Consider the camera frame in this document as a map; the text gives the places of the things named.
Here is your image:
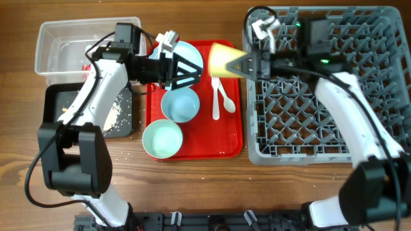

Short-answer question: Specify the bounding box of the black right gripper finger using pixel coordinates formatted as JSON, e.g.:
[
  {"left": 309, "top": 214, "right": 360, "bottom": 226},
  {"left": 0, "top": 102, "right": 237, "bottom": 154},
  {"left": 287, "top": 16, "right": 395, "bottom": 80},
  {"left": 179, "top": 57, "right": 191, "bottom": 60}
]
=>
[
  {"left": 226, "top": 66, "right": 257, "bottom": 81},
  {"left": 226, "top": 51, "right": 257, "bottom": 69}
]

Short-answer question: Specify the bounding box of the red snack wrapper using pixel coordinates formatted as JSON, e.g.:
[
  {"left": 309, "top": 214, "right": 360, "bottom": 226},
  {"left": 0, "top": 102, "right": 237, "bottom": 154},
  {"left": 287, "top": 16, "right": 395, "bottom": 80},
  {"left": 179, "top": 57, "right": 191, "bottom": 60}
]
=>
[{"left": 82, "top": 64, "right": 91, "bottom": 81}]

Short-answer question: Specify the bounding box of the mint green bowl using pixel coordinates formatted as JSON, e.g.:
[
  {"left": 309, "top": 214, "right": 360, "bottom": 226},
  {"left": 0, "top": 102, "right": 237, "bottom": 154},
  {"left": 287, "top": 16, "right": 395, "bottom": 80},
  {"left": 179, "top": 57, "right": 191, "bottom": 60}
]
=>
[{"left": 142, "top": 119, "right": 183, "bottom": 159}]

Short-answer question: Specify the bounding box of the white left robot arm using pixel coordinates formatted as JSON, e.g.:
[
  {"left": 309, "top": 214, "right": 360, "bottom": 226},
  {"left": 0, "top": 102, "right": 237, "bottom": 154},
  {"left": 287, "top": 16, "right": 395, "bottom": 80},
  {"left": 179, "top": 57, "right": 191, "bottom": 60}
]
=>
[{"left": 34, "top": 22, "right": 202, "bottom": 230}]

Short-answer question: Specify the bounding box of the red serving tray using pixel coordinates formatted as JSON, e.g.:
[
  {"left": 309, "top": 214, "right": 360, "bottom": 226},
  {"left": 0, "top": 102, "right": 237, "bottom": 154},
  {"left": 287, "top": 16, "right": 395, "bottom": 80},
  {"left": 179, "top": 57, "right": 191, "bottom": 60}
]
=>
[{"left": 146, "top": 40, "right": 243, "bottom": 160}]

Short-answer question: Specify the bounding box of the yellow plastic cup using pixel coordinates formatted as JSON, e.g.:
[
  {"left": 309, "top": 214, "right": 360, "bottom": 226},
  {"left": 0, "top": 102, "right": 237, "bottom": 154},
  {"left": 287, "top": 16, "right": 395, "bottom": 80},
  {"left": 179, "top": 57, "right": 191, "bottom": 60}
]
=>
[{"left": 208, "top": 42, "right": 247, "bottom": 78}]

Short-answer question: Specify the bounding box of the light blue bowl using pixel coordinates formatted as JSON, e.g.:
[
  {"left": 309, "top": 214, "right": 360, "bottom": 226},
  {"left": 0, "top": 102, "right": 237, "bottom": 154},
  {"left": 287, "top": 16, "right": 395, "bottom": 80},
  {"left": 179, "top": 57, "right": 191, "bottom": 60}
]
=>
[{"left": 161, "top": 88, "right": 200, "bottom": 123}]

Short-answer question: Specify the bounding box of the white plastic fork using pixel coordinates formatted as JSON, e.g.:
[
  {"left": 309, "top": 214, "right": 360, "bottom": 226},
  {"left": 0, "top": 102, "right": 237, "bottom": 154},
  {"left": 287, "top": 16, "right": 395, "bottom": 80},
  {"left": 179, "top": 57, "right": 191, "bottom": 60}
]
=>
[{"left": 211, "top": 77, "right": 220, "bottom": 121}]

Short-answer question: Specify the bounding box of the grey dishwasher rack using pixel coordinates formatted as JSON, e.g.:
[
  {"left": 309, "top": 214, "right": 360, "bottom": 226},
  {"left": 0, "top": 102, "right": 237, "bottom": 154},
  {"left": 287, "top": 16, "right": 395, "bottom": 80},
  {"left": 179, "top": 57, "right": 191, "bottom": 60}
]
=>
[{"left": 247, "top": 6, "right": 410, "bottom": 165}]

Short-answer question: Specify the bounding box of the food scraps and rice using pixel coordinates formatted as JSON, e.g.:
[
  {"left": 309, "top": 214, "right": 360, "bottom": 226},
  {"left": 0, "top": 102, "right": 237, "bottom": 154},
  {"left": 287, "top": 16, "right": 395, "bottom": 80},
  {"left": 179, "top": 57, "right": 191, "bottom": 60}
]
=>
[{"left": 57, "top": 96, "right": 122, "bottom": 132}]

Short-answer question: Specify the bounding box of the white plastic spoon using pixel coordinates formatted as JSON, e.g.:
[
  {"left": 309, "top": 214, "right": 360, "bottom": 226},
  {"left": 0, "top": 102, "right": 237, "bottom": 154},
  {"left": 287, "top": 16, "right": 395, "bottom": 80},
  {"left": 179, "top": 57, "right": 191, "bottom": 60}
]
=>
[{"left": 218, "top": 84, "right": 236, "bottom": 113}]

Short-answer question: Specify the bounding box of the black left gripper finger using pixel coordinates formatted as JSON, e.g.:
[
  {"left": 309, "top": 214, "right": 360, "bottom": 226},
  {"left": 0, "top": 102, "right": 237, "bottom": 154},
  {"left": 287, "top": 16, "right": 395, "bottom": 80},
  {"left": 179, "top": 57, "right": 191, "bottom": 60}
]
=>
[
  {"left": 171, "top": 72, "right": 202, "bottom": 90},
  {"left": 177, "top": 51, "right": 203, "bottom": 73}
]

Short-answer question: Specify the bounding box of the clear plastic bin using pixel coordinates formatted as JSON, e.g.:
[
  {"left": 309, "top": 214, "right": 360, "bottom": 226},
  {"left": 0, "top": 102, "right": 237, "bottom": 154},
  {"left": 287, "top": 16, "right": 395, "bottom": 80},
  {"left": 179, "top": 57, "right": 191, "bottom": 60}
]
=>
[{"left": 35, "top": 17, "right": 141, "bottom": 85}]

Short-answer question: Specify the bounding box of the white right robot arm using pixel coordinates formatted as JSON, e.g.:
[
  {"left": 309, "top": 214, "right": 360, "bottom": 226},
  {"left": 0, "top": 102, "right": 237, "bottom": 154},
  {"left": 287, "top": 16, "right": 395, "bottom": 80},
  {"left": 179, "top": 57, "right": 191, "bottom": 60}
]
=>
[{"left": 208, "top": 16, "right": 410, "bottom": 230}]

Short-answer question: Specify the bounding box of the black plastic tray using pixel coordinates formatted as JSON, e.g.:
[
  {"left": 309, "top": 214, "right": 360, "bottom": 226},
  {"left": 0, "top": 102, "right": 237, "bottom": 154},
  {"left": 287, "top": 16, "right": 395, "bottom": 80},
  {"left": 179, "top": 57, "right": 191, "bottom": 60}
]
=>
[{"left": 42, "top": 83, "right": 133, "bottom": 139}]

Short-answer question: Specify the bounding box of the light blue plate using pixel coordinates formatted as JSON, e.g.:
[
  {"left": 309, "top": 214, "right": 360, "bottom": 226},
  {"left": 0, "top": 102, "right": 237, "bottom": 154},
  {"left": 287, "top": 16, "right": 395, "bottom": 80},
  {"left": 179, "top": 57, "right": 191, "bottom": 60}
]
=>
[{"left": 148, "top": 41, "right": 204, "bottom": 90}]

